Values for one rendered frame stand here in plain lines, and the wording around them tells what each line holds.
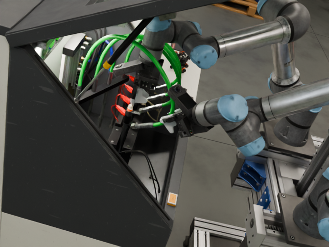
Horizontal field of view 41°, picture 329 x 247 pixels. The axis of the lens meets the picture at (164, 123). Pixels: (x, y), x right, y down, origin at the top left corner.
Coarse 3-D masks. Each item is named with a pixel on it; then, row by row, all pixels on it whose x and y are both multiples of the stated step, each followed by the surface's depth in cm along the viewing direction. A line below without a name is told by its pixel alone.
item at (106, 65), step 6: (150, 18) 107; (144, 24) 108; (138, 30) 109; (132, 36) 110; (126, 42) 112; (120, 48) 113; (126, 48) 113; (114, 54) 114; (120, 54) 114; (108, 60) 116; (114, 60) 116; (108, 66) 117; (102, 72) 119; (96, 78) 120; (90, 84) 122; (84, 90) 123; (78, 96) 125
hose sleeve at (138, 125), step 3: (138, 123) 153; (141, 123) 152; (144, 123) 152; (147, 123) 151; (150, 123) 150; (135, 126) 154; (138, 126) 153; (141, 126) 152; (144, 126) 152; (147, 126) 151; (150, 126) 150; (153, 126) 150
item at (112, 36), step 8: (104, 40) 145; (144, 48) 139; (88, 56) 152; (152, 56) 139; (80, 72) 157; (160, 72) 139; (80, 80) 159; (168, 80) 139; (80, 88) 161; (168, 88) 140
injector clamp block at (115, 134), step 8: (144, 112) 189; (136, 120) 183; (120, 128) 176; (112, 136) 171; (128, 136) 173; (136, 136) 175; (112, 144) 167; (128, 144) 169; (128, 152) 169; (128, 160) 171
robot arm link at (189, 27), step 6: (174, 24) 144; (180, 24) 145; (186, 24) 146; (192, 24) 147; (198, 24) 149; (174, 30) 143; (180, 30) 144; (186, 30) 143; (192, 30) 143; (198, 30) 147; (174, 36) 144; (180, 36) 144; (186, 36) 142; (174, 42) 146; (180, 42) 144
